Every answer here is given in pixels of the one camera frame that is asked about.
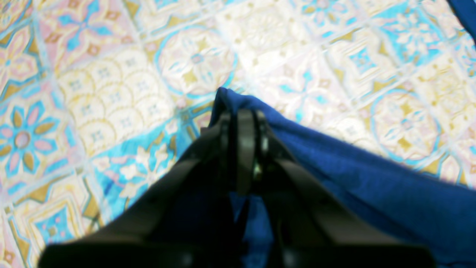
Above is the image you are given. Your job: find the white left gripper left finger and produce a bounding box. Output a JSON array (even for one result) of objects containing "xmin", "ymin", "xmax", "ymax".
[{"xmin": 38, "ymin": 112, "xmax": 243, "ymax": 268}]

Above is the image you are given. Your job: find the patterned tile tablecloth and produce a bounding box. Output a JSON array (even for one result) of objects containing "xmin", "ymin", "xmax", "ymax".
[{"xmin": 0, "ymin": 0, "xmax": 475, "ymax": 268}]

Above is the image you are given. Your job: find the blue long-sleeve T-shirt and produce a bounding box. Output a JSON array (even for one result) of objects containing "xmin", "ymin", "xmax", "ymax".
[{"xmin": 212, "ymin": 0, "xmax": 475, "ymax": 268}]

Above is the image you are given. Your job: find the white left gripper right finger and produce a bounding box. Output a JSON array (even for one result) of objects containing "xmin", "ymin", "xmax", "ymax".
[{"xmin": 242, "ymin": 110, "xmax": 435, "ymax": 268}]

